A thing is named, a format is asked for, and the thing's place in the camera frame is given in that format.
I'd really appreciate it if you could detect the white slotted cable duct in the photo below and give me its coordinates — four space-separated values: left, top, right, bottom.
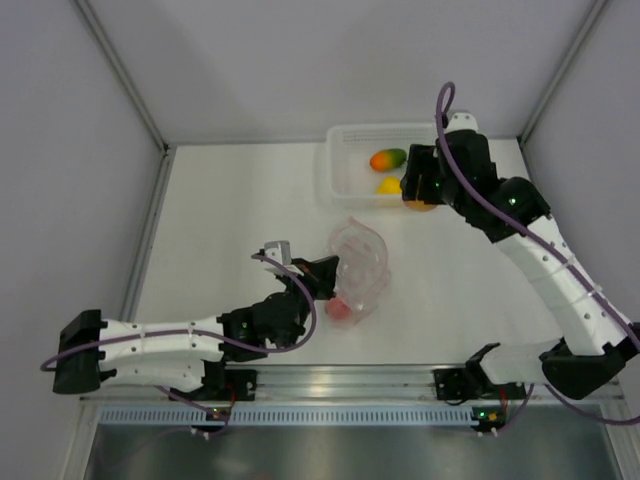
99 404 505 429

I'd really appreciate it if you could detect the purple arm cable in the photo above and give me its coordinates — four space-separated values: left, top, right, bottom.
434 81 640 426
39 252 319 372

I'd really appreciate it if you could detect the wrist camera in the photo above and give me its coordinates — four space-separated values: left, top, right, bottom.
444 111 478 134
259 240 292 274

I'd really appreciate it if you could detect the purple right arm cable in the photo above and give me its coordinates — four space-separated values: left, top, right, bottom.
434 81 640 426

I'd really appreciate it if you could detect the clear zip top bag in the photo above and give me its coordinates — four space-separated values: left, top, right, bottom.
327 217 390 326

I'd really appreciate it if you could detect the orange green fake mango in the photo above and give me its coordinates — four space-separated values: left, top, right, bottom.
369 148 407 172

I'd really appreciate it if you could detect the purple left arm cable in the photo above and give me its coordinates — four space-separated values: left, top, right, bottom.
39 252 319 372

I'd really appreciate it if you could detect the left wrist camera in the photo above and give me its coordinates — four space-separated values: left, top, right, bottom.
259 240 292 274

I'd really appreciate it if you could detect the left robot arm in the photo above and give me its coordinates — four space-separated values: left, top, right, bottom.
41 251 339 400

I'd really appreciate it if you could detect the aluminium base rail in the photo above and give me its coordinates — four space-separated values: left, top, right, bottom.
79 364 624 406

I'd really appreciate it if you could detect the yellow fake pepper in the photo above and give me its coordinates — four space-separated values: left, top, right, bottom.
376 176 402 195

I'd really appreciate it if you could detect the orange peach fake fruit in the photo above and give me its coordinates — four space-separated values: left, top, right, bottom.
404 200 438 212

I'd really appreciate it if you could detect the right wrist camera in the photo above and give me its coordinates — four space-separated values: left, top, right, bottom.
444 111 478 134

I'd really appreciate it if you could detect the white plastic basket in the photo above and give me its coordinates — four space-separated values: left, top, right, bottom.
326 122 437 208

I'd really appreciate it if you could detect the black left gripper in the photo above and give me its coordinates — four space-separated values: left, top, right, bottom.
277 255 339 349

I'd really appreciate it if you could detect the red fake strawberry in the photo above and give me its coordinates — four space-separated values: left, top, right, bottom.
325 297 353 323

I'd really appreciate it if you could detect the aluminium frame rail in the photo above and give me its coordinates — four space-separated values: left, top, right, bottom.
74 0 174 161

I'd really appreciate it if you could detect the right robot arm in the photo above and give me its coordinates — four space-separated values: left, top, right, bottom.
401 130 639 400

